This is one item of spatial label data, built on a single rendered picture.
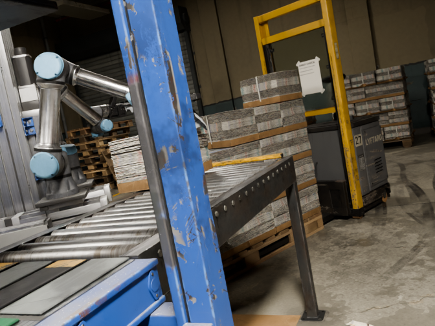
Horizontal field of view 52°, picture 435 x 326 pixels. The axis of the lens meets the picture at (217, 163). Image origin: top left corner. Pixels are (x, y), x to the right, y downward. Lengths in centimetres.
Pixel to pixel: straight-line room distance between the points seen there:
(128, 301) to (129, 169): 112
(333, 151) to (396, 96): 374
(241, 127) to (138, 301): 227
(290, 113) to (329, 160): 77
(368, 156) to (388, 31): 546
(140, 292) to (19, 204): 158
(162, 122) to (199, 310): 34
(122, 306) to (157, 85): 40
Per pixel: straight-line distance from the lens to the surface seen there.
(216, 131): 307
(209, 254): 82
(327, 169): 409
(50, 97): 206
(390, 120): 769
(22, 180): 240
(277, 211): 330
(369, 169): 411
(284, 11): 405
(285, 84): 350
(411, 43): 931
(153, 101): 78
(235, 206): 146
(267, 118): 327
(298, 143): 354
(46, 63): 205
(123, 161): 195
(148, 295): 94
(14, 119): 242
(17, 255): 131
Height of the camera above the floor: 106
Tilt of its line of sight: 6 degrees down
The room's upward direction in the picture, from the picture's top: 11 degrees counter-clockwise
